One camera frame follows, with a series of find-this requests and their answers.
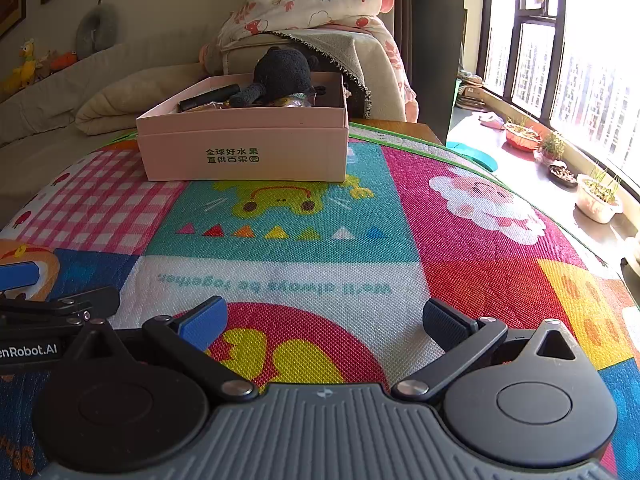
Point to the yellow plush toy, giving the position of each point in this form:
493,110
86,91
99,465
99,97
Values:
25,67

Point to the dark shallow bowl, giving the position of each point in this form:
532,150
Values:
563,175

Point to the black cylinder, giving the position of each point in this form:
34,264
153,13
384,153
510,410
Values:
210,95

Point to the floral printed blanket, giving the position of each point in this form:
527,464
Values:
320,0

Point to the colourful cartoon play mat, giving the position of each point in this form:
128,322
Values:
320,240

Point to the black plush toy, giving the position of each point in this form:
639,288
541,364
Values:
285,72

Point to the pink cloth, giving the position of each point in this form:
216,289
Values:
490,121

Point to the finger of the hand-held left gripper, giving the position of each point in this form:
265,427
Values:
60,305
17,276

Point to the dark window frame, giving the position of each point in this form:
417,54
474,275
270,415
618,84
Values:
510,60

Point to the grey neck pillow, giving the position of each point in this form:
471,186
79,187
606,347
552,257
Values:
102,25

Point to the cream pillow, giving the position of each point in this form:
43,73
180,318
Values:
130,95

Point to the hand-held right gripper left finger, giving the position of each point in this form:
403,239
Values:
205,322

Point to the teal plastic basin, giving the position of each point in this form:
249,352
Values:
480,155

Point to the pink cardboard box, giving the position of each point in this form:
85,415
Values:
240,130

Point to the grey fringed sofa cover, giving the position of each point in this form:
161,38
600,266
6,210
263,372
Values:
340,50

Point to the orange plush toy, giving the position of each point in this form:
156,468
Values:
62,60

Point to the small plant pot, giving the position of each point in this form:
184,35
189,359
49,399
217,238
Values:
550,152

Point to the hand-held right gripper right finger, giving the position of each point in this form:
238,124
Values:
445,322

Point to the red plant pot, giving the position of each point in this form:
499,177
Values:
522,137

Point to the beige sofa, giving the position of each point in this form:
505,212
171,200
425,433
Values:
150,55

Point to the white oval plant pot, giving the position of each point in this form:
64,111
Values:
597,205

